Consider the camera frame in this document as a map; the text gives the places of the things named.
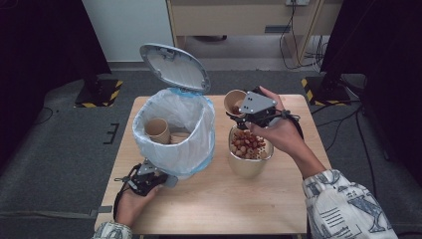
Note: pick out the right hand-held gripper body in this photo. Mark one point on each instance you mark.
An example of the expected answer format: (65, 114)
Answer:
(258, 106)

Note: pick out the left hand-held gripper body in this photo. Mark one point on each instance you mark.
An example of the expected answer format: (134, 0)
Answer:
(146, 179)

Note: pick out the brown paper cup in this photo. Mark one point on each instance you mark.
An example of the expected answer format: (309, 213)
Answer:
(158, 131)
(232, 99)
(179, 136)

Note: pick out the translucent plastic bin bag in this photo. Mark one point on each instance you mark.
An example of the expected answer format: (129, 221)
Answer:
(200, 132)

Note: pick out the cream ceramic bowl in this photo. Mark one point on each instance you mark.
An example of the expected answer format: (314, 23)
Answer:
(247, 167)

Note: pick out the white grey pedal bin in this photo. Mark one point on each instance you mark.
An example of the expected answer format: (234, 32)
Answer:
(172, 66)

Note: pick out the person's left hand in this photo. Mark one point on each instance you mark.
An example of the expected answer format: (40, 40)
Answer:
(131, 207)

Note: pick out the person's right hand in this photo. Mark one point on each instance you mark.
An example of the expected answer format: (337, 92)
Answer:
(283, 134)

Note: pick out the nut leftovers in cup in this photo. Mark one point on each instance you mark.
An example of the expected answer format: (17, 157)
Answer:
(236, 109)

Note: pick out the pile of nuts and berries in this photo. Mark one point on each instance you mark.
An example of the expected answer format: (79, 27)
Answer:
(249, 146)

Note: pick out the black stand base striped edge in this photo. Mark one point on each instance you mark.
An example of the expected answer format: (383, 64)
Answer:
(326, 93)
(99, 94)

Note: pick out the light wooden desk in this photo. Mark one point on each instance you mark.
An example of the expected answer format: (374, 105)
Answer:
(232, 16)

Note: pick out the white power strip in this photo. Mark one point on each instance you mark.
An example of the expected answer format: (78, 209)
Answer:
(297, 2)

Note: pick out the black curtain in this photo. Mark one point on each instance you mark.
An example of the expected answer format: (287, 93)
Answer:
(40, 49)
(388, 66)

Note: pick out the white panel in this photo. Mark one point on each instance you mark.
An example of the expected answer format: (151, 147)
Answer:
(127, 30)

